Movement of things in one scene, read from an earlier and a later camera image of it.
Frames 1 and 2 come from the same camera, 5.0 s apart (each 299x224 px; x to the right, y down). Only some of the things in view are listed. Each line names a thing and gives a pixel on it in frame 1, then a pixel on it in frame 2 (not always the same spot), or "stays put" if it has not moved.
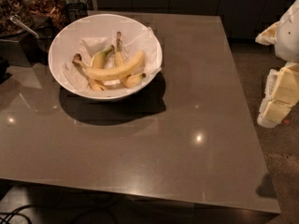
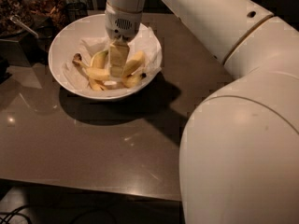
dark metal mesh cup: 76,11 stays put
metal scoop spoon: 17,20 stays put
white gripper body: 288,36 -> 121,24
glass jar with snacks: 15,2 stays put
